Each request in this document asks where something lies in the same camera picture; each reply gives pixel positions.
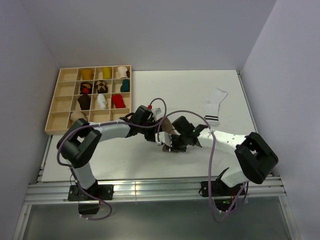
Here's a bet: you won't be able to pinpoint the teal rolled sock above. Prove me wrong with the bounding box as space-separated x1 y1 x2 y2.
120 79 131 93

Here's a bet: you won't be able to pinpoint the white rolled sock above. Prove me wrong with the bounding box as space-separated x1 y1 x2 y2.
97 94 107 110

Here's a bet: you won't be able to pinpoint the brown red argyle rolled sock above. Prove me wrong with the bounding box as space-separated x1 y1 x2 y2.
79 82 93 95

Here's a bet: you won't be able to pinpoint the white sock black stripes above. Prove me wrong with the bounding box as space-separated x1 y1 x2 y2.
204 88 228 127

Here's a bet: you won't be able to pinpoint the beige maroon sock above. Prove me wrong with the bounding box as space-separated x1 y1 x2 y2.
70 111 88 122

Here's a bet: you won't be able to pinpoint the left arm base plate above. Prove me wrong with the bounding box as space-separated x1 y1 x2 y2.
67 184 114 202

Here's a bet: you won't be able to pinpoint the brown tan checkered rolled sock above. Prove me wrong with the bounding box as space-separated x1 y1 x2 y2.
95 80 108 94

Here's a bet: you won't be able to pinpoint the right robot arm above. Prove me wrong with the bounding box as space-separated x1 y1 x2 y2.
169 116 279 196

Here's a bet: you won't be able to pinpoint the wooden compartment tray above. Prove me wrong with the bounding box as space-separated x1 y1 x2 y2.
44 65 133 135

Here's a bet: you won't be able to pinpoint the purple cable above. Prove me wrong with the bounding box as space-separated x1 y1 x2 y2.
56 97 167 221
156 109 249 223

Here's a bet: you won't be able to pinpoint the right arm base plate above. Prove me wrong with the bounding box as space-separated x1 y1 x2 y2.
198 180 242 198

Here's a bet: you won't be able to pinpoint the mustard yellow rolled sock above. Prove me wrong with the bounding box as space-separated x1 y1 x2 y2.
79 68 94 81

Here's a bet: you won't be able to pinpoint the aluminium rail frame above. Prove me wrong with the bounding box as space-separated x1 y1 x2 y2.
13 70 301 240

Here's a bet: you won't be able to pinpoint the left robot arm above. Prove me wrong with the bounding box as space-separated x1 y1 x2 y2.
56 105 160 200

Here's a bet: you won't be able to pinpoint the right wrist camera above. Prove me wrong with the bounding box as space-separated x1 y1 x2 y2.
155 131 172 147

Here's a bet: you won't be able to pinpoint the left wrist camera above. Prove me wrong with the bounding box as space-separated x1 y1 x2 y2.
148 105 162 121

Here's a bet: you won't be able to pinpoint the dark brown rolled sock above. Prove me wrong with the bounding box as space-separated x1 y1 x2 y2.
77 94 91 110

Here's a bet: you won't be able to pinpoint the cream rolled sock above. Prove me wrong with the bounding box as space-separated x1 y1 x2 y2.
117 66 130 79

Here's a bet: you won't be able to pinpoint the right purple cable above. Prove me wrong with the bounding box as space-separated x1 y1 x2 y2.
156 109 249 223

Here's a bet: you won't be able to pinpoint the brown sock striped cuff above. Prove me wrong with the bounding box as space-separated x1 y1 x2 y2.
161 118 177 153

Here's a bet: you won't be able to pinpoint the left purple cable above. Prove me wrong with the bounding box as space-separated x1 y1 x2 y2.
56 97 167 221

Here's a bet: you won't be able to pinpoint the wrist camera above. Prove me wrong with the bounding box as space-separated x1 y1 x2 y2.
155 131 172 147
148 105 162 121

